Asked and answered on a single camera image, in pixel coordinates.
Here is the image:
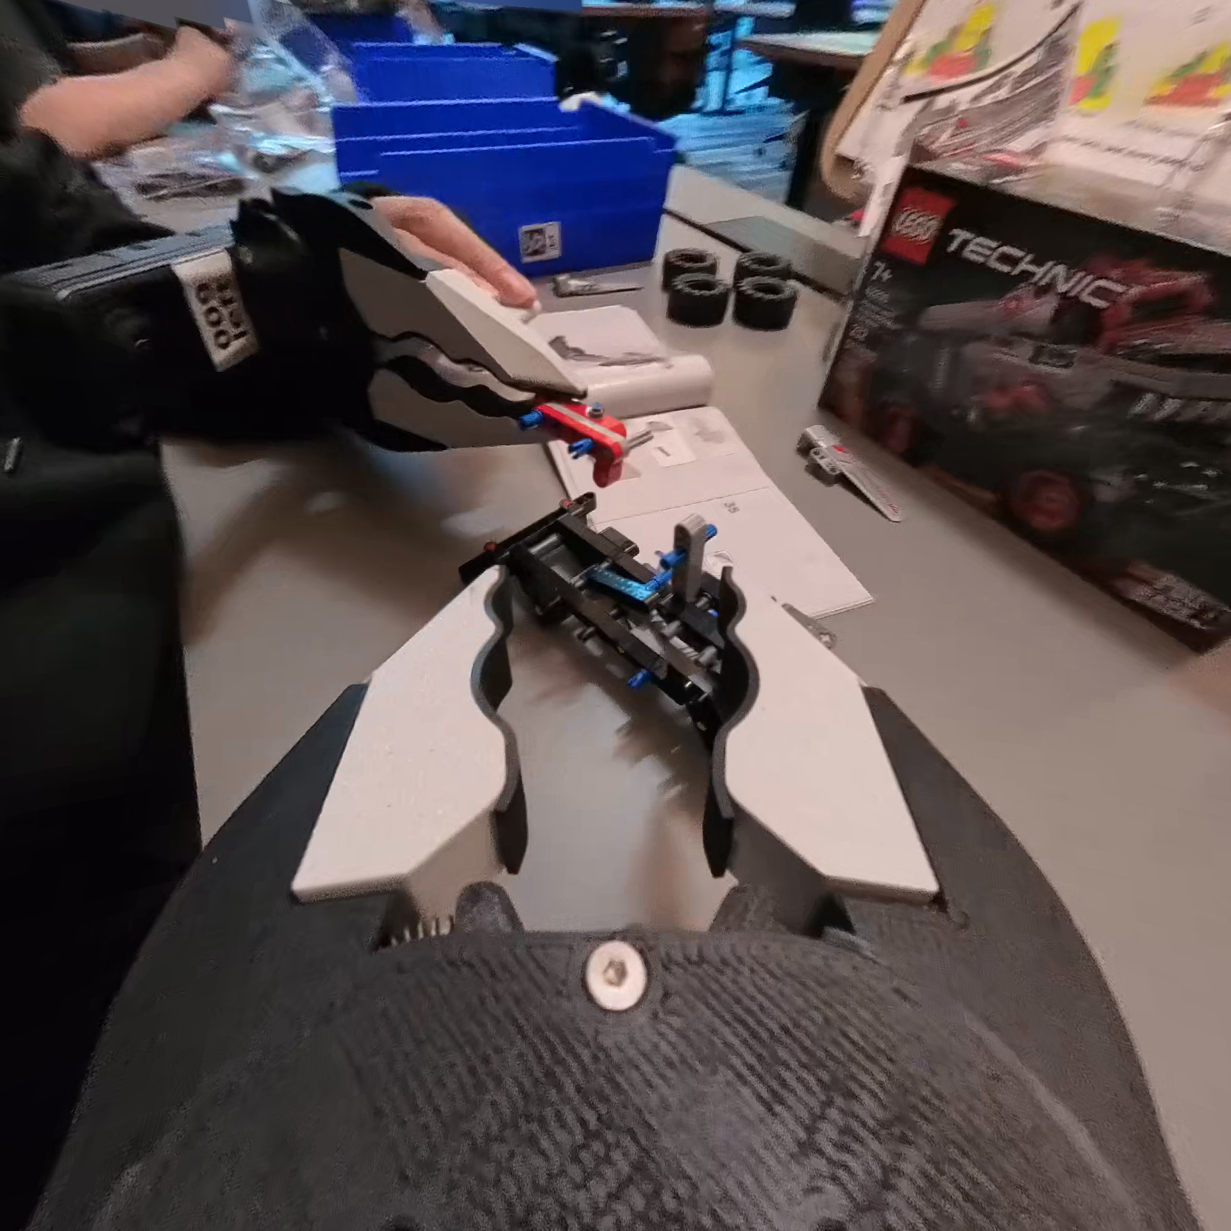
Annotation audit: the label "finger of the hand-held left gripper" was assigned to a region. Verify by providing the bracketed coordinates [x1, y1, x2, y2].
[339, 252, 590, 405]
[368, 354, 547, 453]

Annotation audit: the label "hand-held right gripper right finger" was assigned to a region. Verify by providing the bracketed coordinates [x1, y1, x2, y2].
[702, 569, 940, 906]

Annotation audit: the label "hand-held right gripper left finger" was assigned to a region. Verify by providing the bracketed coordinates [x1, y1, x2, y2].
[290, 567, 530, 904]

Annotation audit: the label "red toy brick part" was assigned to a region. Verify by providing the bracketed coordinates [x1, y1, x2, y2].
[519, 403, 640, 487]

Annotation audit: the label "black toy brick chassis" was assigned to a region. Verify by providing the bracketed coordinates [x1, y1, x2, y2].
[460, 494, 737, 751]

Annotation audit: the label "grey toy panel part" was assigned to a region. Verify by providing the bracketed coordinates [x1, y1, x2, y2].
[799, 425, 905, 524]

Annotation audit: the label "another person's forearm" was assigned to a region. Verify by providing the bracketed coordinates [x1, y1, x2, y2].
[18, 27, 236, 161]

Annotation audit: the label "grey desk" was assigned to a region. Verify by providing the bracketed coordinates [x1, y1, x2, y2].
[96, 159, 1231, 1231]

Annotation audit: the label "person's left hand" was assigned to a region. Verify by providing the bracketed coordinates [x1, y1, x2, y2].
[372, 196, 542, 312]

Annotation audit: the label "large blue storage bin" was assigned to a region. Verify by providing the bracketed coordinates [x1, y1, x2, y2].
[331, 97, 679, 280]

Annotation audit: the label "clear plastic bags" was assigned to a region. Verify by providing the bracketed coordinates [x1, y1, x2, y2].
[96, 0, 359, 204]

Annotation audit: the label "white instruction booklet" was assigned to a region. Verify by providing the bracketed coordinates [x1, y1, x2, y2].
[523, 306, 875, 619]

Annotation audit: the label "small blue storage bin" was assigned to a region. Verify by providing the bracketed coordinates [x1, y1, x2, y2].
[350, 40, 558, 107]

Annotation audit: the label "person's black clothing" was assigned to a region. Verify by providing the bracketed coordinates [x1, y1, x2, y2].
[0, 444, 203, 1213]

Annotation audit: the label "dark toy set box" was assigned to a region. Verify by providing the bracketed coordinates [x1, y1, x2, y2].
[817, 168, 1231, 654]

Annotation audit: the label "red and yellow bins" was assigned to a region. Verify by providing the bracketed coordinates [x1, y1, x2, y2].
[832, 0, 1231, 252]

